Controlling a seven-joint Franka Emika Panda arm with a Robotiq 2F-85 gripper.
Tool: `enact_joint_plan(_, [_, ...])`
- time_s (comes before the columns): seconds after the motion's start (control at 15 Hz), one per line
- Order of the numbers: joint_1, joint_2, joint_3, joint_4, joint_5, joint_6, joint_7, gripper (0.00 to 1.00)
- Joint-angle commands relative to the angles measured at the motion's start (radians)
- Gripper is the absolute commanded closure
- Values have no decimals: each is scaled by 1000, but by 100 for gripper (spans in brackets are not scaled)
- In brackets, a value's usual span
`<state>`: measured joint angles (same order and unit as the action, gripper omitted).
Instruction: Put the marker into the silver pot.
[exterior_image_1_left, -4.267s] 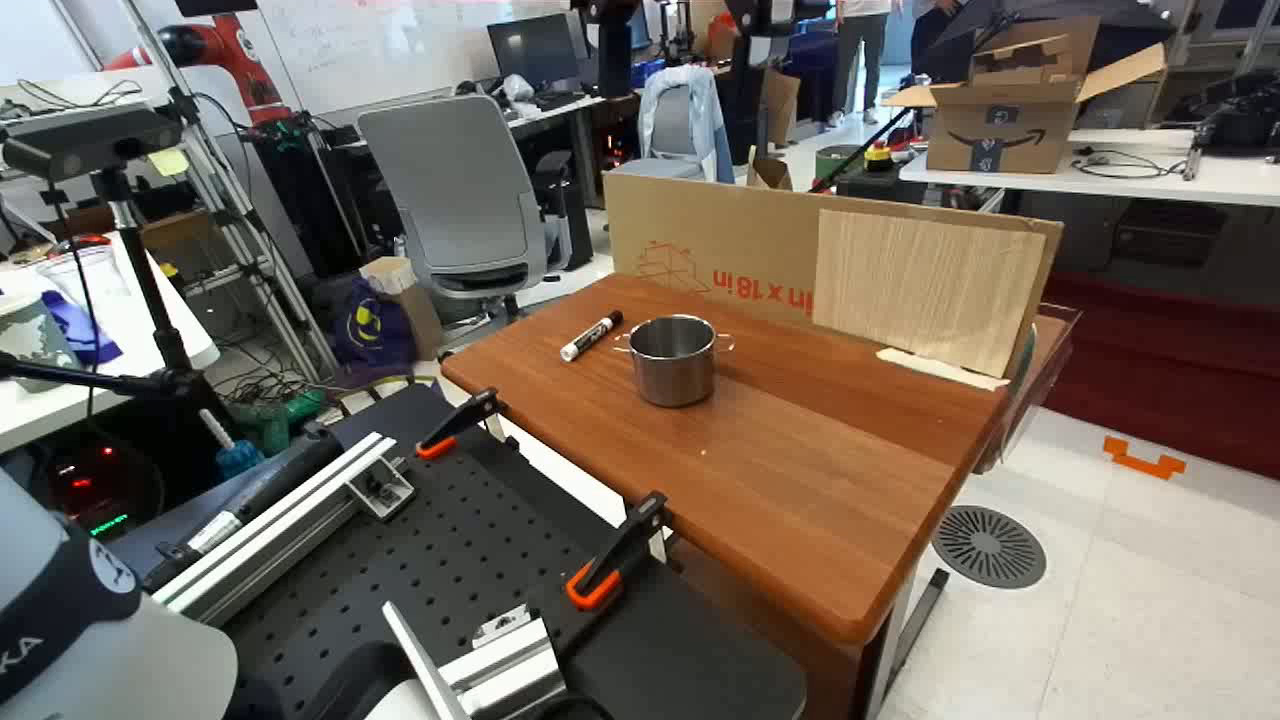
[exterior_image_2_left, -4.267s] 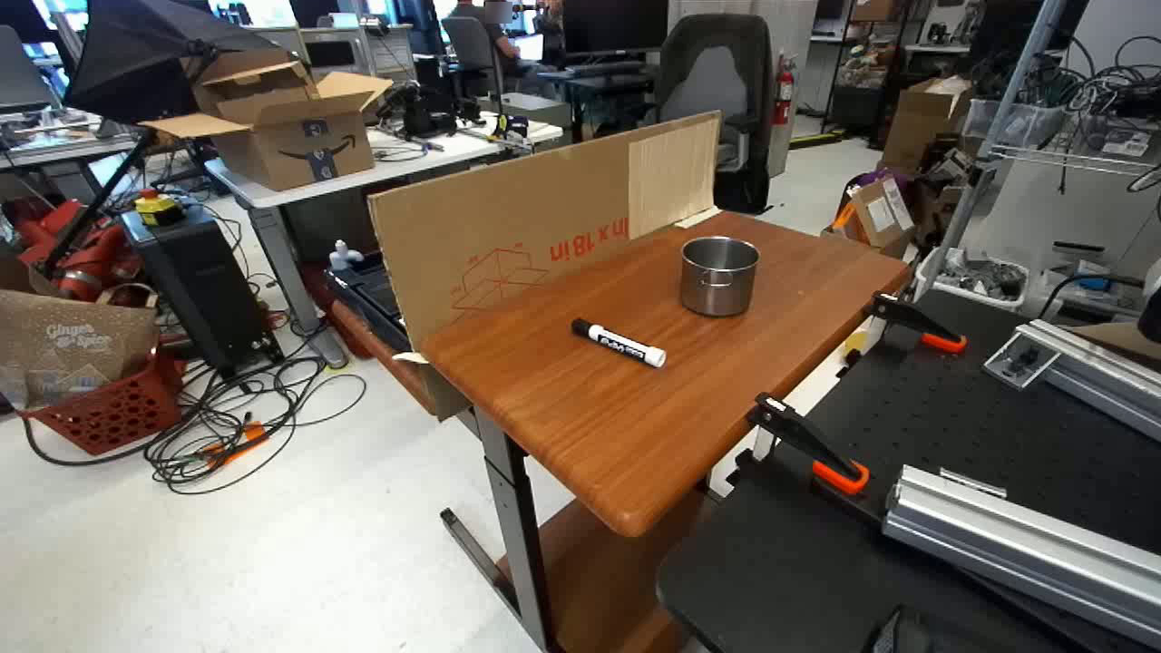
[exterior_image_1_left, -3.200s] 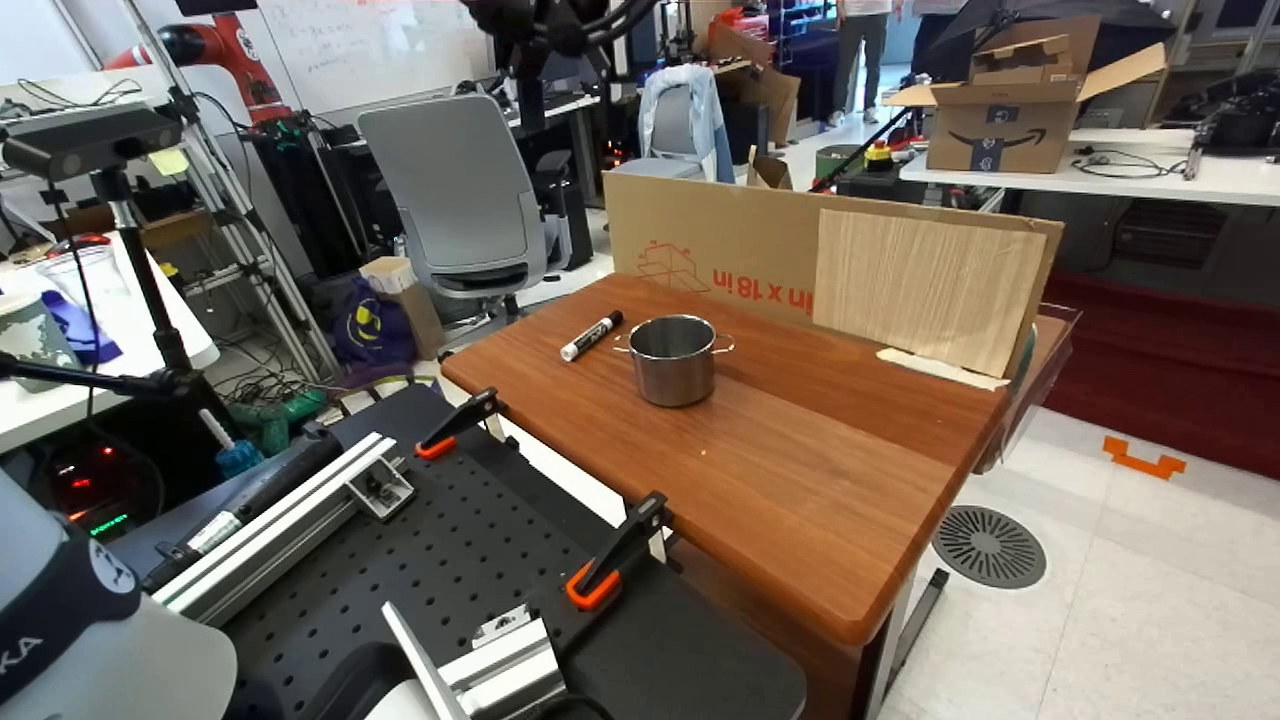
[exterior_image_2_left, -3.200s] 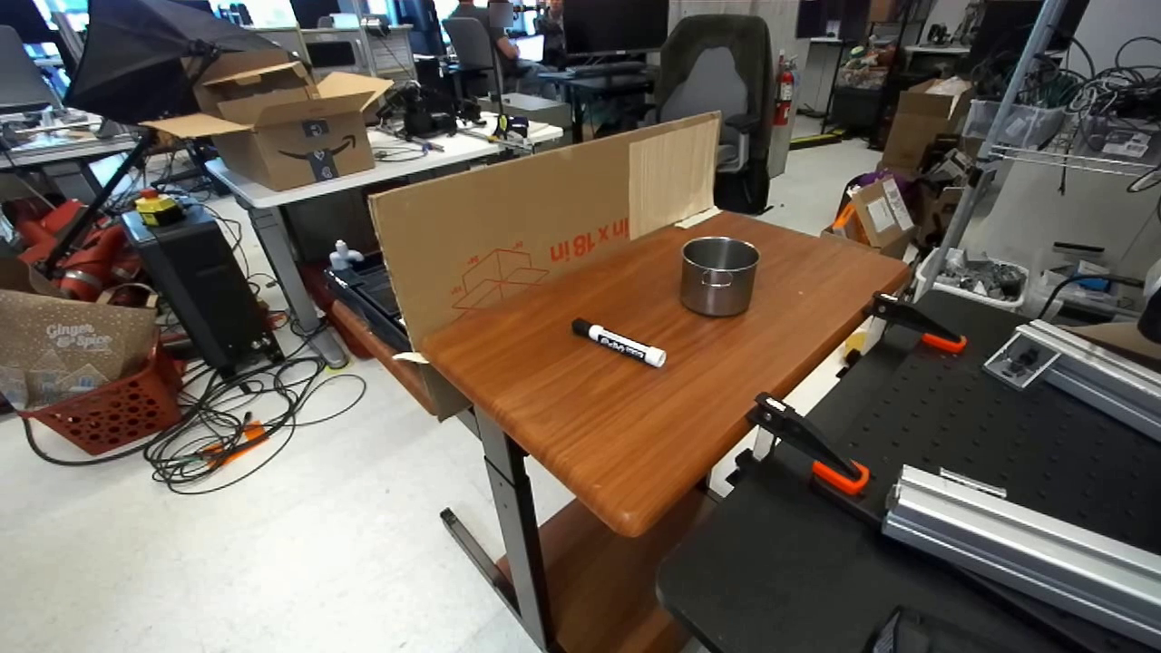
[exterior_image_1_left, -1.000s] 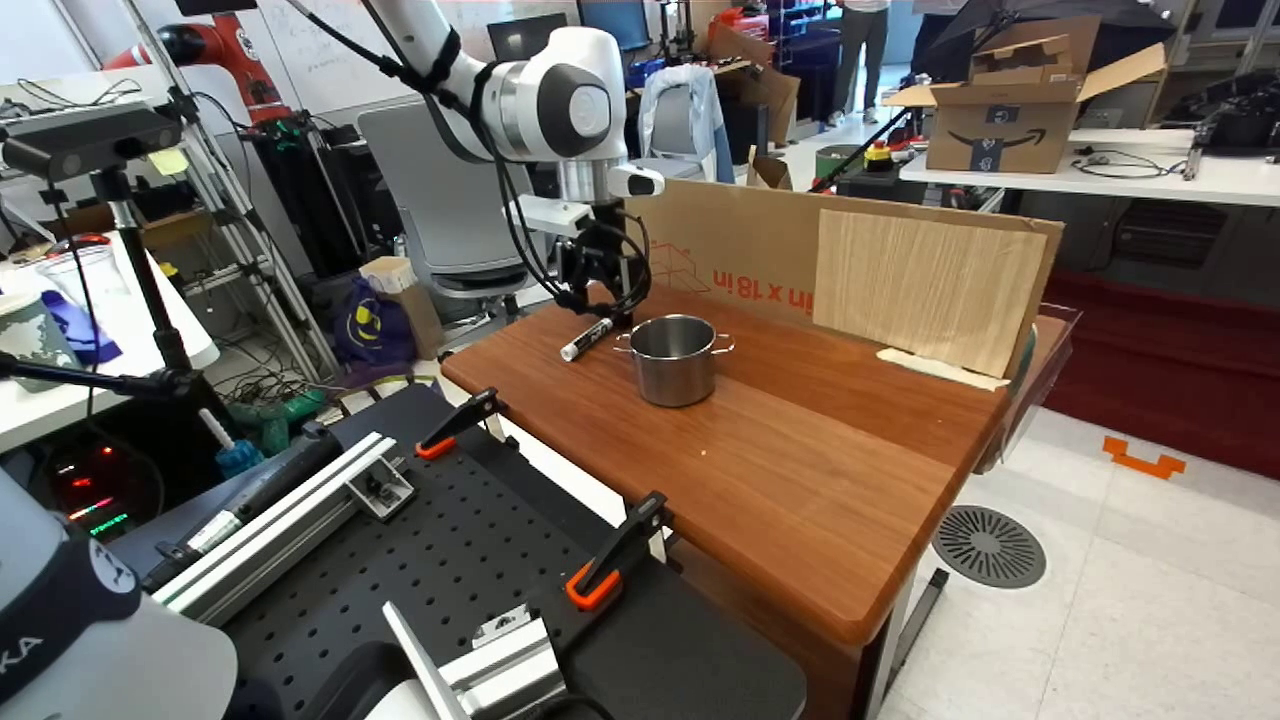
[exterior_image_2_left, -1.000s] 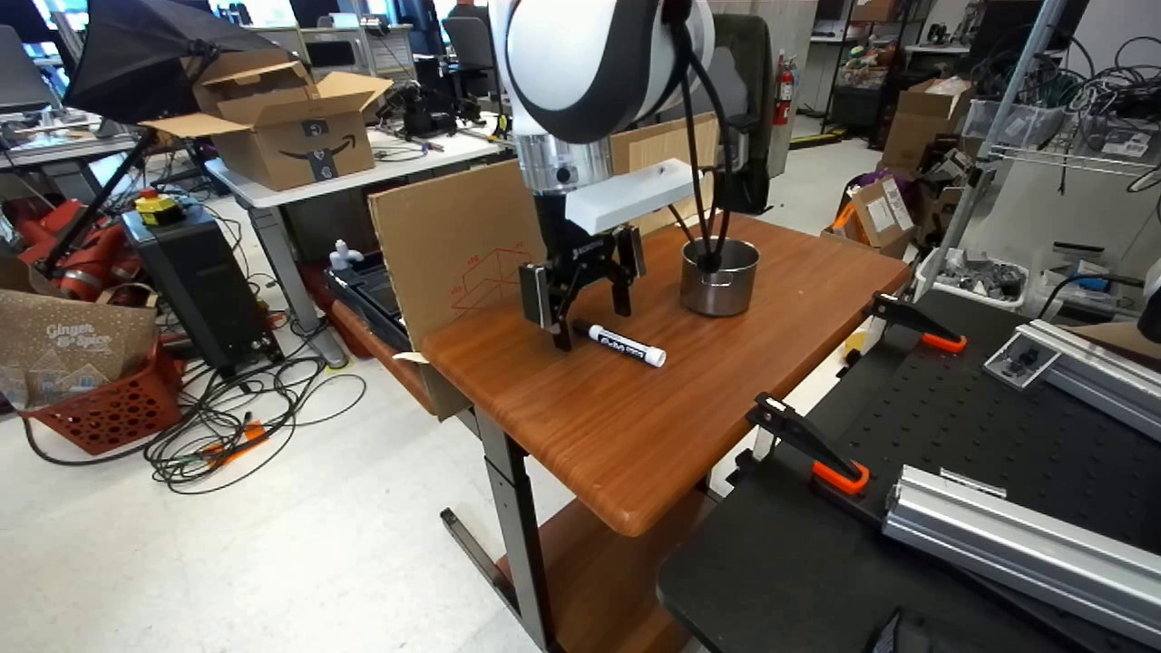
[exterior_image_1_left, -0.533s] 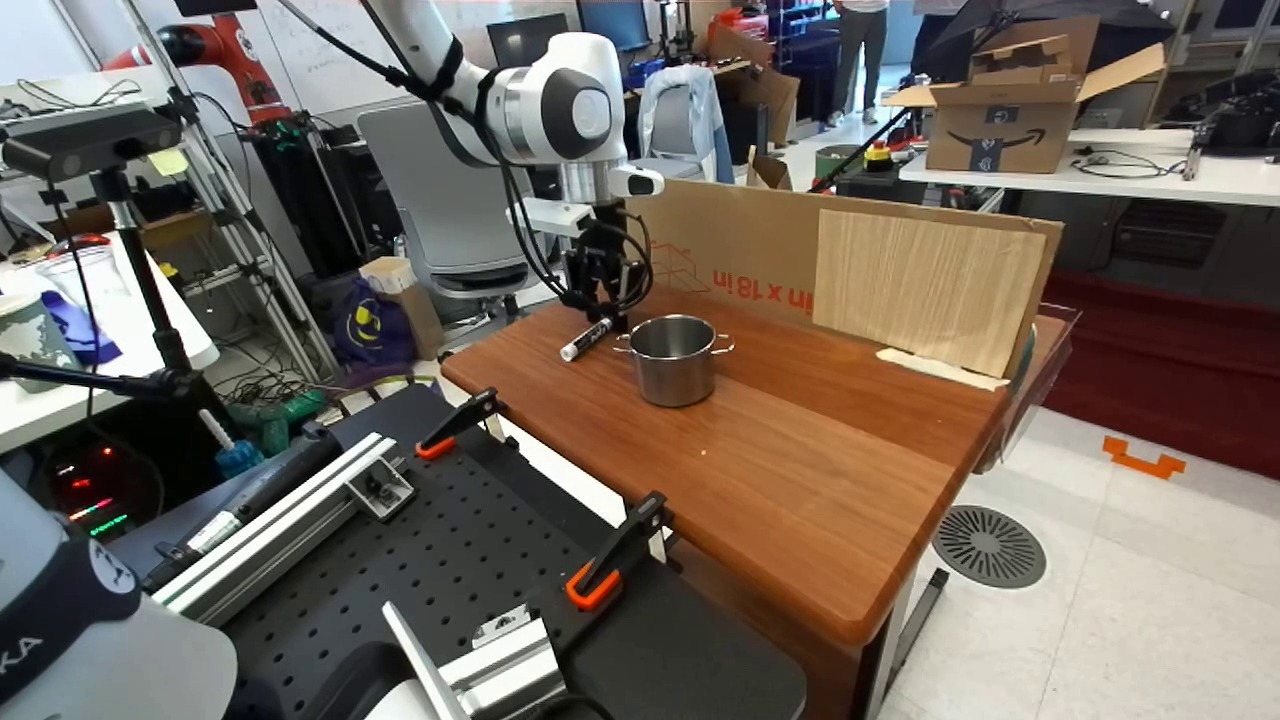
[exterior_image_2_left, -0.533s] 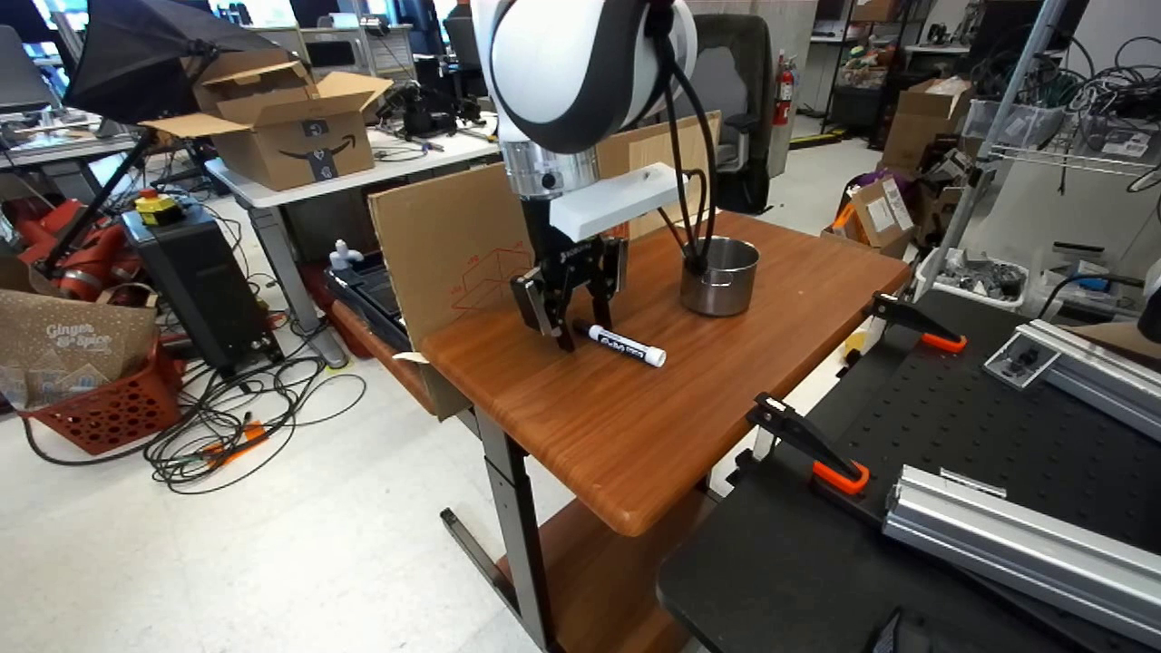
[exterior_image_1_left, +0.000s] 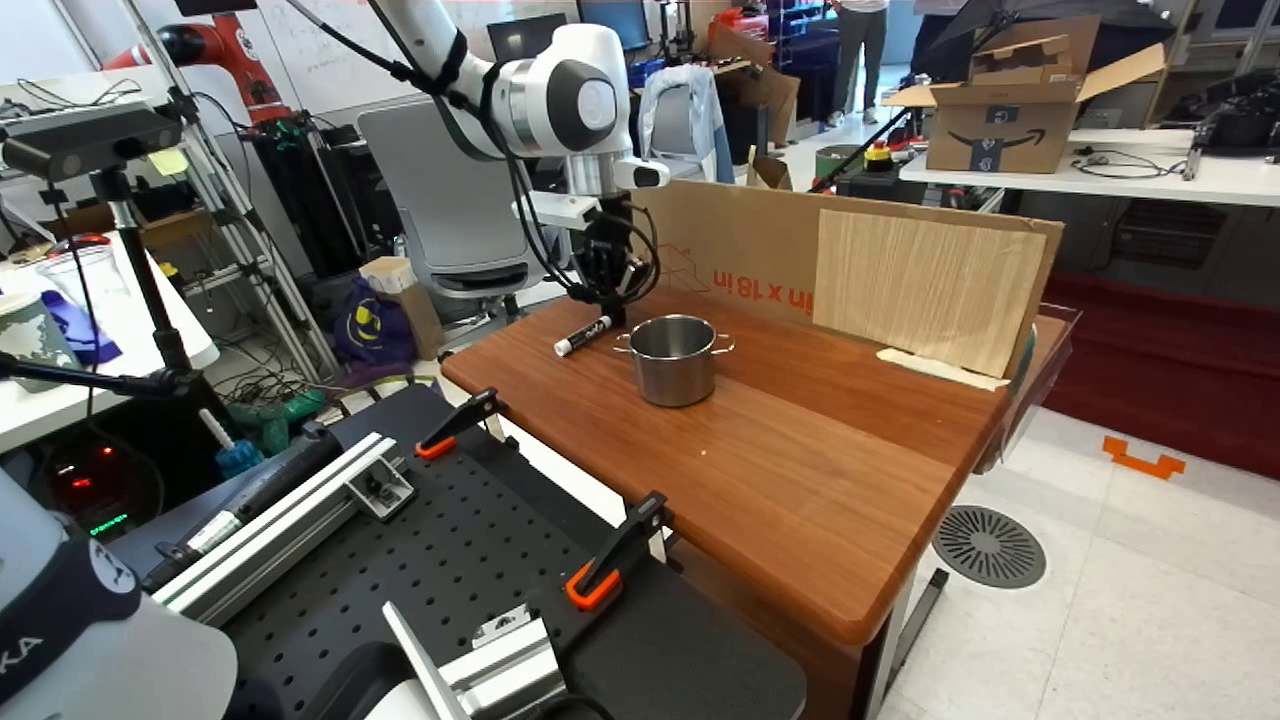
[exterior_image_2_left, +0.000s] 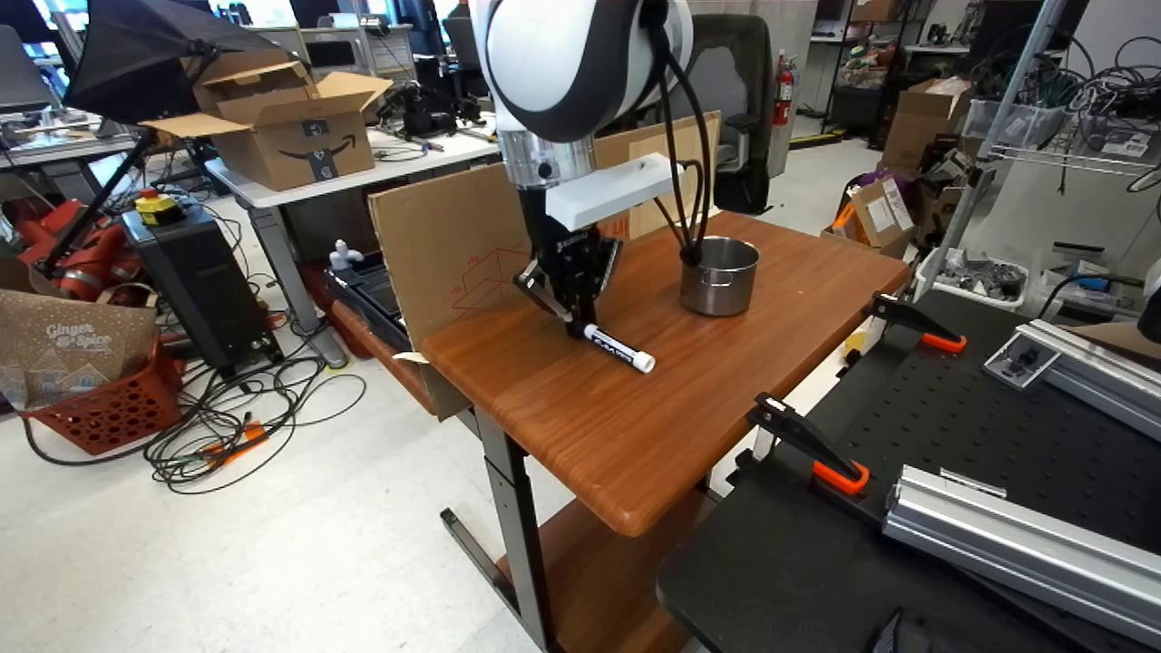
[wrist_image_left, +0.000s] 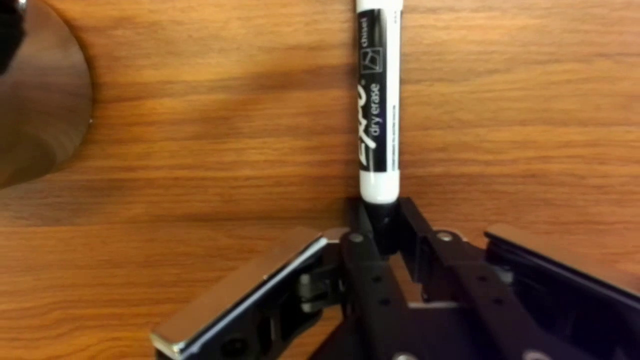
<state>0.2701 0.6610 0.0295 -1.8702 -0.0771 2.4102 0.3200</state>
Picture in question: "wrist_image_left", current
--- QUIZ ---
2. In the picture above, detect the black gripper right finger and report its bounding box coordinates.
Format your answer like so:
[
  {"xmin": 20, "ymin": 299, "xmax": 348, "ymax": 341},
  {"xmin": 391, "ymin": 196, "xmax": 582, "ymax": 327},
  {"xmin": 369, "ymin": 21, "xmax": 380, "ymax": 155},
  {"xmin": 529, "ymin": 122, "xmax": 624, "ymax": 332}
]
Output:
[{"xmin": 399, "ymin": 196, "xmax": 640, "ymax": 360}]

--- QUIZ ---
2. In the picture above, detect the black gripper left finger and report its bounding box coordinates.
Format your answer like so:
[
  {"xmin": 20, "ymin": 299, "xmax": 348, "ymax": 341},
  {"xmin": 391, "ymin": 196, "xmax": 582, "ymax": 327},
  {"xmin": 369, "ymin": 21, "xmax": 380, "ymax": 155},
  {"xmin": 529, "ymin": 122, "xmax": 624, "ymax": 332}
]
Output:
[{"xmin": 150, "ymin": 196, "xmax": 419, "ymax": 360}]

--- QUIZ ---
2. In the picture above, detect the black white dry erase marker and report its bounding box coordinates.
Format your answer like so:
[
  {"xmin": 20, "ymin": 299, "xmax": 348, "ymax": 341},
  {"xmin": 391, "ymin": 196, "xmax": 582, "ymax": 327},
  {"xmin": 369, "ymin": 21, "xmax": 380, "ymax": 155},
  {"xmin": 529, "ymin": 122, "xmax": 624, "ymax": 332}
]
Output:
[{"xmin": 354, "ymin": 0, "xmax": 406, "ymax": 258}]

